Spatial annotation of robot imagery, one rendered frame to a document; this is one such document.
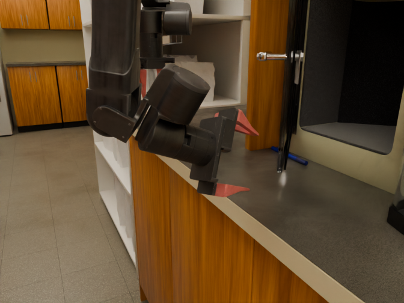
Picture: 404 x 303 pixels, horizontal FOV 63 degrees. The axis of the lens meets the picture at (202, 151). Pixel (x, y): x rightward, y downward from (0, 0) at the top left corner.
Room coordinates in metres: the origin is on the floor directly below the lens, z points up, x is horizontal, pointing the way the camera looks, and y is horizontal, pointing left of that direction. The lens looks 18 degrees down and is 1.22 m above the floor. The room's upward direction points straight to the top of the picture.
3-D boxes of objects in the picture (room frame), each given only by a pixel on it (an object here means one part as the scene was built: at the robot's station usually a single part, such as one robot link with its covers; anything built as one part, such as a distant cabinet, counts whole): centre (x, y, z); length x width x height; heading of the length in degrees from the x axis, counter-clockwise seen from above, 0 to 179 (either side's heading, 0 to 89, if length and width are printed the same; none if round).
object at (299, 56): (0.61, -0.17, 1.18); 0.02 x 0.02 x 0.06; 73
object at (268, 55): (0.66, -0.14, 1.20); 0.10 x 0.05 x 0.03; 163
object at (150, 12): (0.85, 0.12, 1.27); 0.07 x 0.06 x 0.07; 84
